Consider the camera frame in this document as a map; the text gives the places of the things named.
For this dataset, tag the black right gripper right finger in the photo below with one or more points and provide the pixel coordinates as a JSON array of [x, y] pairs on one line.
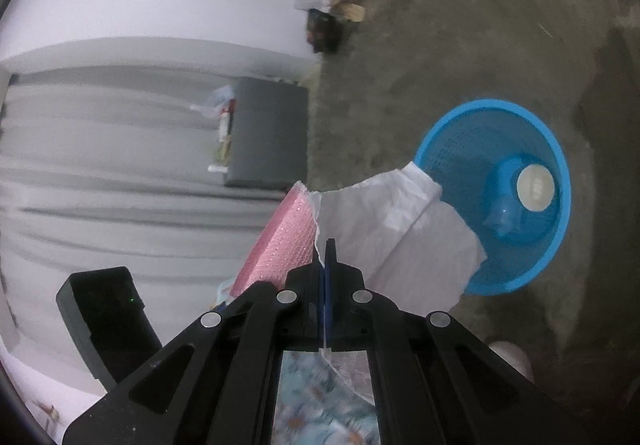
[[433, 381]]

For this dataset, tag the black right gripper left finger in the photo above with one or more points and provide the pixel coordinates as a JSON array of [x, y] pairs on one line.
[[217, 381]]

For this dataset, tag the white paper sheet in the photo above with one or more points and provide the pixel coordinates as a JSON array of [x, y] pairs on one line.
[[408, 244]]

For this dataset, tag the pink bubble wrap piece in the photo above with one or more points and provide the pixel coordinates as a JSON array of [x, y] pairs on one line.
[[287, 242]]

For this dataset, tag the white shoe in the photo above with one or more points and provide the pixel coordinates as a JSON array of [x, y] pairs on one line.
[[514, 356]]

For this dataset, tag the floral light-blue tablecloth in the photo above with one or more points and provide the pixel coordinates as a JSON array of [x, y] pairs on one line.
[[315, 406]]

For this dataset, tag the round white lid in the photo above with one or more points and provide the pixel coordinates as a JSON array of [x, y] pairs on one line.
[[535, 188]]

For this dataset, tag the blue plastic mesh basket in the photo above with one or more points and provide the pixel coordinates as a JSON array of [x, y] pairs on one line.
[[476, 152]]

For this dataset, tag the grey curtain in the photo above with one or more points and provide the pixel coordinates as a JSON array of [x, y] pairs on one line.
[[105, 162]]

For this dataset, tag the dark grey cabinet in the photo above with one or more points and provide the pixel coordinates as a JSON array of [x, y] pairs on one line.
[[269, 135]]

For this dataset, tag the clutter on cabinet top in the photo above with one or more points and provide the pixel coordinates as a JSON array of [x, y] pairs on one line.
[[220, 107]]

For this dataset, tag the black bag on floor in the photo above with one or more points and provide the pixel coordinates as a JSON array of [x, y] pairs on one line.
[[324, 32]]

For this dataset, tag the cardboard piece on floor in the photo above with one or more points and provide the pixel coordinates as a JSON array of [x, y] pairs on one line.
[[351, 12]]

